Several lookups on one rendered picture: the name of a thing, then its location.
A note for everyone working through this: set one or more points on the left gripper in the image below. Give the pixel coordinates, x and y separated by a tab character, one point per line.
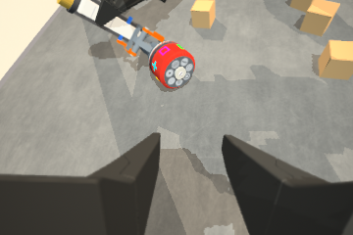
110	9

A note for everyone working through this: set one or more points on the orange cube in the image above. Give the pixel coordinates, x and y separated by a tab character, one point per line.
336	60
318	17
203	13
302	5

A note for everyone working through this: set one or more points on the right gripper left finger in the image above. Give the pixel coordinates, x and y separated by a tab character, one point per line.
117	204

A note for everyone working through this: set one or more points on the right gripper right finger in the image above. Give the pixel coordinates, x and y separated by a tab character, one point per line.
277	198

